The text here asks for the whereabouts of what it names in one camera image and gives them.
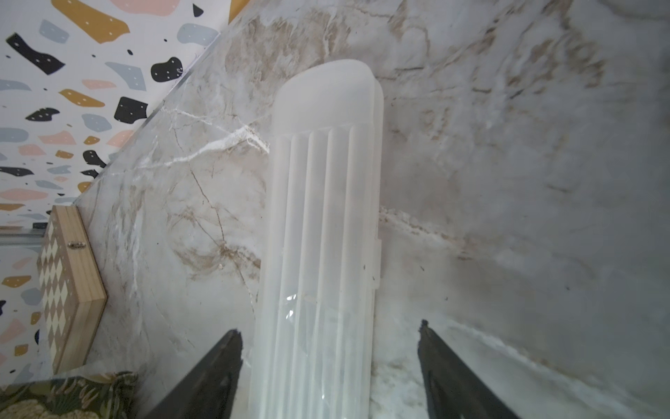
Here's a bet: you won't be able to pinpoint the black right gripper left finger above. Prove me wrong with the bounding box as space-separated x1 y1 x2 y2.
147 329 243 419

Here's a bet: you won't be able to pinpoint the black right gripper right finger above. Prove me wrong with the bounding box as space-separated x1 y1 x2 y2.
418 319 518 419

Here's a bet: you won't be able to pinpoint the cream canvas tote bag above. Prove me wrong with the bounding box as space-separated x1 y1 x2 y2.
1 372 139 418

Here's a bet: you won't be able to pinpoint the wooden chess board box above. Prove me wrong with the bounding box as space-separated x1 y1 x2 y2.
37 205 107 375

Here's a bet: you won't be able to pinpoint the aluminium corner post left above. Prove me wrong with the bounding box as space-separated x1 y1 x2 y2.
0 229 45 246

